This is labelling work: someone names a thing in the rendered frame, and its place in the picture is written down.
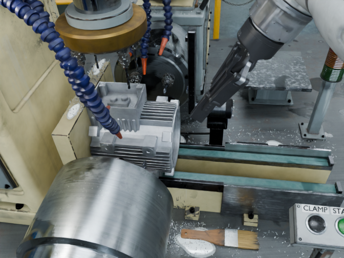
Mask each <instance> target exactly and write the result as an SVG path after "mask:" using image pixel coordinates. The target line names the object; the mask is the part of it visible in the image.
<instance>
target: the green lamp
mask: <svg viewBox="0 0 344 258"><path fill-rule="evenodd" d="M343 74H344V68H343V69H334V68H331V67H329V66H327V65H326V64H325V63H324V66H323V69H322V72H321V76H322V78H324V79H326V80H328V81H339V80H341V79H342V77H343Z"/></svg>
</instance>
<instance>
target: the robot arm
mask: <svg viewBox="0 0 344 258"><path fill-rule="evenodd" d="M312 19H314V23H315V25H316V27H317V29H318V31H319V32H320V34H321V36H322V37H323V38H324V40H325V41H326V43H327V44H328V45H329V46H330V48H331V49H332V50H333V51H334V53H335V54H336V55H337V56H338V57H339V58H340V59H341V60H342V61H343V62H344V0H255V2H254V4H253V5H252V6H251V8H249V17H248V18H247V20H246V21H245V23H244V24H243V25H242V27H241V28H240V29H239V31H238V33H237V37H238V40H239V42H238V41H237V42H235V43H234V46H233V48H232V50H231V52H230V53H229V55H228V56H227V58H226V59H225V61H224V62H223V64H222V65H221V67H220V68H219V70H218V71H217V73H216V75H215V76H214V78H213V79H212V80H211V83H210V84H212V85H211V86H210V87H209V89H208V91H207V92H206V93H205V95H204V96H203V97H202V99H201V100H200V101H199V102H198V104H197V105H196V106H195V108H194V109H193V110H192V111H191V113H190V118H192V119H194V120H196V121H198V122H200V123H202V122H203V121H204V120H205V119H206V117H207V116H208V115H209V114H210V113H211V111H212V110H213V109H214V108H215V107H216V106H218V107H221V106H222V105H223V104H224V103H225V102H226V101H228V100H229V99H230V98H231V97H232V96H233V95H234V94H235V93H236V92H237V91H238V90H240V89H241V88H242V87H244V86H246V85H247V84H248V83H249V79H248V78H246V76H247V74H248V72H251V71H252V70H253V68H254V67H255V65H256V63H257V61H258V60H260V59H264V60H269V59H271V58H272V57H273V56H274V55H275V54H276V53H277V51H278V50H279V49H280V48H281V47H282V46H283V45H284V43H286V44H288V43H290V42H292V41H293V40H294V39H295V38H296V37H297V36H298V35H299V33H300V32H301V31H302V30H303V28H304V27H305V26H306V25H307V24H308V23H310V22H311V20H312Z"/></svg>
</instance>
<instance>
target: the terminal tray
mask: <svg viewBox="0 0 344 258"><path fill-rule="evenodd" d="M102 83H104V85H101V84H102ZM139 85H141V87H138V86H139ZM130 87H131V88H130V89H128V85H127V83H121V82H101V81H100V82H99V83H98V84H97V87H96V88H95V89H96V90H97V92H98V93H99V97H100V98H101V99H102V102H103V104H104V105H105V107H106V106H108V105H109V106H110V107H111V108H110V110H109V111H110V115H111V117H112V118H114V119H115V120H116V122H117V123H118V125H119V126H120V131H122V130H124V131H125V132H126V131H127V130H129V132H131V131H132V130H133V131H134V132H135V133H136V132H137V131H139V129H140V121H139V119H140V116H141V112H142V109H143V105H144V104H145V102H146V101H147V94H146V85H145V84H141V83H130ZM131 104H134V106H131ZM86 109H87V113H88V116H89V119H90V122H91V125H92V126H98V127H99V128H100V130H101V129H102V128H104V127H103V126H102V125H101V124H100V122H98V121H96V119H95V116H94V115H93V114H92V111H90V110H89V109H88V108H87V107H86ZM104 130H106V129H105V128H104Z"/></svg>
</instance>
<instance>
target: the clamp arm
mask: <svg viewBox="0 0 344 258"><path fill-rule="evenodd" d="M185 42H187V54H188V86H187V87H186V94H188V114H190V113H191V111H192V110H193V109H194V108H195V106H196V105H197V104H196V103H197V102H196V62H197V28H196V27H189V28H188V31H187V34H186V36H185Z"/></svg>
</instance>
